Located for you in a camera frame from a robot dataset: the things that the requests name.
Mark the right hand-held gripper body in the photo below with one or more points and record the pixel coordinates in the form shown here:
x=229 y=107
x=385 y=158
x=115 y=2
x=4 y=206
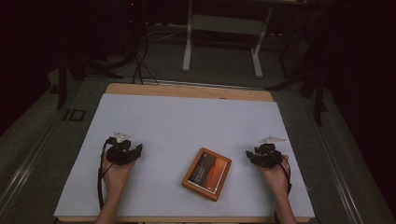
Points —
x=267 y=157

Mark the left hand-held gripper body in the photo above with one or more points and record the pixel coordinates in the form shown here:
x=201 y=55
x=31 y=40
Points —
x=120 y=152

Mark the wooden picture frame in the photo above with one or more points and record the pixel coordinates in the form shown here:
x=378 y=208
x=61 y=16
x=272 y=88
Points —
x=207 y=174

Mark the person's left hand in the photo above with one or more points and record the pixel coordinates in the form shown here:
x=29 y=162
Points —
x=116 y=175

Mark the person's right hand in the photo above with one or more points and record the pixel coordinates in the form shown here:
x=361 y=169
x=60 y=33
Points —
x=278 y=179

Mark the white table mat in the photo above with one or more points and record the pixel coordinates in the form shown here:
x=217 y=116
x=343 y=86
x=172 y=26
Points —
x=186 y=124

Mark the wooden table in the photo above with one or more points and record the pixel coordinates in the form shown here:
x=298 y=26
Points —
x=186 y=91

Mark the black metal stand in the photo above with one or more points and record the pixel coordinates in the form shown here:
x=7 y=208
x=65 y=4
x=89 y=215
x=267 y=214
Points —
x=318 y=99
x=62 y=84

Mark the white metal desk frame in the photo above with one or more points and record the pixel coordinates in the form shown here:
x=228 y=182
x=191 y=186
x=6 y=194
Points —
x=257 y=59

